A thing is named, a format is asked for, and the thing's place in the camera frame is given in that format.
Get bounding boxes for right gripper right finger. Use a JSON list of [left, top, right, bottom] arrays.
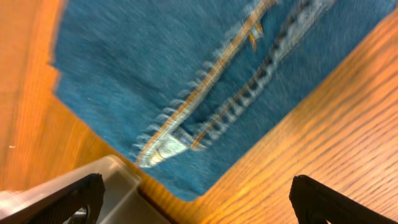
[[289, 175, 395, 224]]

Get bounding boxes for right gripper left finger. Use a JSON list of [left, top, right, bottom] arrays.
[[1, 173, 105, 224]]

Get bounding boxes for blue denim jeans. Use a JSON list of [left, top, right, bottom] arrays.
[[54, 0, 397, 201]]

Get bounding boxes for clear plastic storage bin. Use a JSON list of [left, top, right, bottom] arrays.
[[1, 156, 168, 224]]

